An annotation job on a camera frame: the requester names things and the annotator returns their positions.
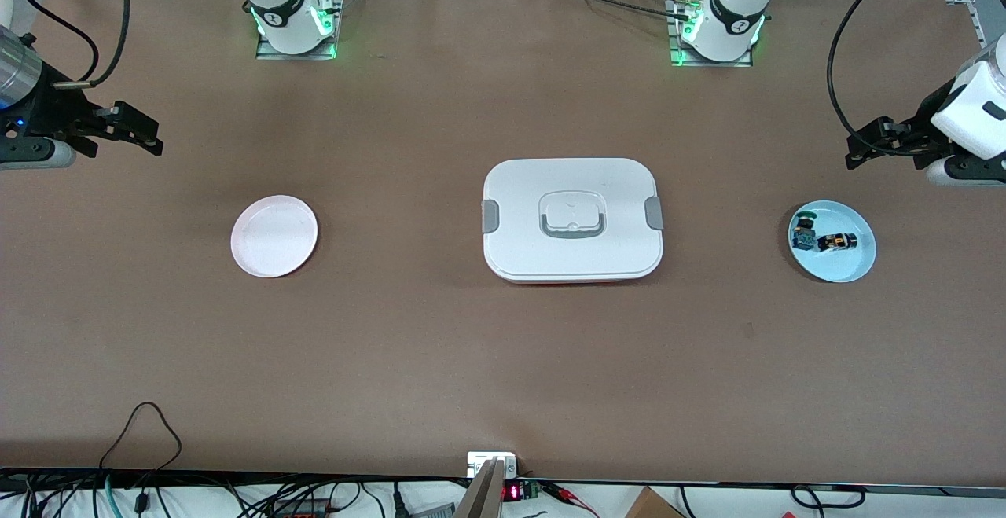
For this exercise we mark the red digit display module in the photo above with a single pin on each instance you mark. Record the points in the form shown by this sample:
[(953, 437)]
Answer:
[(512, 492)]

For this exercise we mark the white lidded container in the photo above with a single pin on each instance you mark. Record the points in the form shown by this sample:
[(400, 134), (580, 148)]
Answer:
[(574, 255)]

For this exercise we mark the brown cardboard box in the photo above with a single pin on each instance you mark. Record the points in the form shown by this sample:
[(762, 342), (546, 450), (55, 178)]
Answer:
[(652, 506)]

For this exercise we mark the orange push-button switch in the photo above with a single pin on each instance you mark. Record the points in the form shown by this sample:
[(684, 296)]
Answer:
[(837, 243)]

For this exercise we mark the green push-button switch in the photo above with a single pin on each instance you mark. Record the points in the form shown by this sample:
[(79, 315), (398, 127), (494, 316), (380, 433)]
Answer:
[(804, 233)]

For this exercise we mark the black and red power strip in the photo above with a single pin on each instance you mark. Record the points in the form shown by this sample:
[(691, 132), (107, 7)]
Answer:
[(302, 510)]

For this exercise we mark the small green circuit board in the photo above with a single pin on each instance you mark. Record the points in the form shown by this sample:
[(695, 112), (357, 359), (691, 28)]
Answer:
[(530, 490)]

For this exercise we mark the light blue round plate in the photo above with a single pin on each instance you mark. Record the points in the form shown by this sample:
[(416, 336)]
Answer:
[(845, 262)]

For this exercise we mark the small white box device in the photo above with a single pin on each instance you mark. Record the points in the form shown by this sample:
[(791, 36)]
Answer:
[(479, 461)]

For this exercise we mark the pink round plate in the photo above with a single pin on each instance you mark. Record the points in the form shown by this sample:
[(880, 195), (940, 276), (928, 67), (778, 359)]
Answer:
[(273, 236)]

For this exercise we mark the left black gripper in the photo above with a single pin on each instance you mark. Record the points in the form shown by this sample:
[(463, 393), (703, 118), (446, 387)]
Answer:
[(916, 131)]

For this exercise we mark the grey flat bar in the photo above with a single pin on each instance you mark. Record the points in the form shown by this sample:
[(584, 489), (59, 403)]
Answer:
[(483, 494)]

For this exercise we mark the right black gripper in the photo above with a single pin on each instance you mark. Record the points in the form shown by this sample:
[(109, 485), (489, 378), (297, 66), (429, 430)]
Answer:
[(53, 109)]

